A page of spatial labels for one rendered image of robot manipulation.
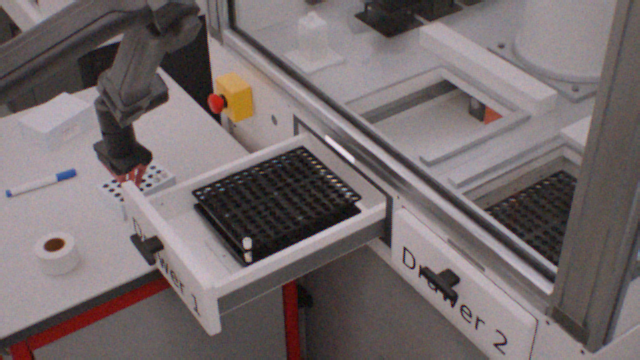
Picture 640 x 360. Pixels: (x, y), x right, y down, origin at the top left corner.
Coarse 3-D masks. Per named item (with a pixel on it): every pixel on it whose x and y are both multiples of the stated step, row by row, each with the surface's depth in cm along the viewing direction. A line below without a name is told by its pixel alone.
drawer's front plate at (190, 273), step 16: (128, 192) 135; (128, 208) 139; (144, 208) 131; (144, 224) 133; (160, 224) 128; (160, 240) 128; (176, 240) 126; (160, 256) 132; (176, 256) 124; (192, 256) 123; (176, 272) 128; (192, 272) 120; (176, 288) 131; (192, 288) 123; (208, 288) 119; (192, 304) 127; (208, 304) 120; (208, 320) 123
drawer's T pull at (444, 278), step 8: (424, 272) 122; (432, 272) 122; (440, 272) 122; (448, 272) 122; (432, 280) 121; (440, 280) 120; (448, 280) 120; (456, 280) 121; (440, 288) 120; (448, 288) 119; (448, 296) 119; (456, 296) 118
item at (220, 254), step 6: (204, 240) 137; (210, 240) 137; (210, 246) 136; (216, 246) 136; (216, 252) 135; (222, 252) 135; (222, 258) 134; (228, 258) 134; (222, 264) 134; (228, 264) 133; (234, 264) 133; (228, 270) 133; (234, 270) 132
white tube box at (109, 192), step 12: (156, 168) 161; (108, 180) 158; (144, 180) 159; (168, 180) 158; (108, 192) 155; (120, 192) 155; (144, 192) 155; (156, 192) 157; (108, 204) 156; (120, 204) 152; (120, 216) 155
